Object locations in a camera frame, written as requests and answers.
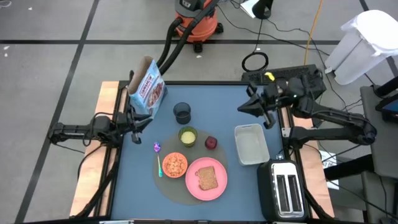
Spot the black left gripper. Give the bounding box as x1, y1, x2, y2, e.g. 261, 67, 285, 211
117, 107, 153, 144

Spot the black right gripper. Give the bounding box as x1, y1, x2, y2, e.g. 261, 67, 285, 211
238, 80, 296, 130

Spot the iridescent spoon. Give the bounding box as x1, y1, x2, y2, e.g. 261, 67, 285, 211
153, 141, 164, 178

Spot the cinnamon squares cereal box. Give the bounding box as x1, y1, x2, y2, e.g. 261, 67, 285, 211
127, 55, 168, 120

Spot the red apple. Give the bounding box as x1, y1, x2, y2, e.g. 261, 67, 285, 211
204, 136, 218, 151

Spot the brown toast slice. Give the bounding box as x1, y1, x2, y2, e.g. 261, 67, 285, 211
195, 166, 219, 191

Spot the white plastic bin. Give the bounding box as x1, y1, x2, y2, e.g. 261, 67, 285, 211
233, 123, 271, 166

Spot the blue white patterned bowl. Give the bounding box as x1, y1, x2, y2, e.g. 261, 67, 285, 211
162, 151, 188, 179

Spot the dark blue cup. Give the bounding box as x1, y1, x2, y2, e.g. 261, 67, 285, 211
172, 101, 192, 125

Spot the green faceted glass cup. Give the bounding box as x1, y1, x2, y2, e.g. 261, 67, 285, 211
178, 126, 198, 148

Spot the brown cereal squares pile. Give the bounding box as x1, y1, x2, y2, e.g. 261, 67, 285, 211
164, 154, 186, 175

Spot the wooden table side board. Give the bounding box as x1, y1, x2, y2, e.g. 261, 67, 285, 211
285, 80, 336, 218
70, 80, 122, 218

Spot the round woven placemat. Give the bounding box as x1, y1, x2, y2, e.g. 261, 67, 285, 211
152, 129, 229, 206

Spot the black chrome toaster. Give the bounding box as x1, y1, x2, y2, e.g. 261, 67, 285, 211
256, 159, 309, 222

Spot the pink plate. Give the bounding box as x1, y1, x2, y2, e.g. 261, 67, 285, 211
185, 157, 228, 202

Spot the white paper sheet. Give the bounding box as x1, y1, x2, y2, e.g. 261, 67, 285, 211
322, 151, 340, 190

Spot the black chair bar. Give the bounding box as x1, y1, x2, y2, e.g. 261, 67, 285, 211
323, 154, 376, 182

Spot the black floor stand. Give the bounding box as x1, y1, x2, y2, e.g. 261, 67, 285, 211
251, 0, 275, 20

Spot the orange shop vacuum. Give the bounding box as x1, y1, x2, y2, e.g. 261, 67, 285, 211
159, 0, 220, 76
173, 0, 225, 54

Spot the white trash bin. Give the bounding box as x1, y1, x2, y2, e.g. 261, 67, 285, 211
324, 9, 398, 86

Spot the grey desk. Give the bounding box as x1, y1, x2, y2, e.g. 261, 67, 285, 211
359, 84, 398, 224

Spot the black tablet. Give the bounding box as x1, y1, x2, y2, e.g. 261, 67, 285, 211
374, 92, 398, 124

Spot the black table frame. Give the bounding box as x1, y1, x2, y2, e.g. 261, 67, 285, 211
98, 80, 312, 224

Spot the black floor cable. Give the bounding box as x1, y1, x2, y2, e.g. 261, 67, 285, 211
217, 2, 331, 57

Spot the black hanging cable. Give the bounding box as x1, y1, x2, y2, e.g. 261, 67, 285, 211
241, 17, 269, 73

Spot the black vacuum hose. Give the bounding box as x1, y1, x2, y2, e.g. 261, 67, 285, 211
156, 17, 185, 68

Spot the yellow hanging cable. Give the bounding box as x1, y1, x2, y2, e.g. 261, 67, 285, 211
303, 0, 325, 66

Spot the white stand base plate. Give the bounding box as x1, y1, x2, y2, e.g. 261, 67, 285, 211
239, 0, 259, 19

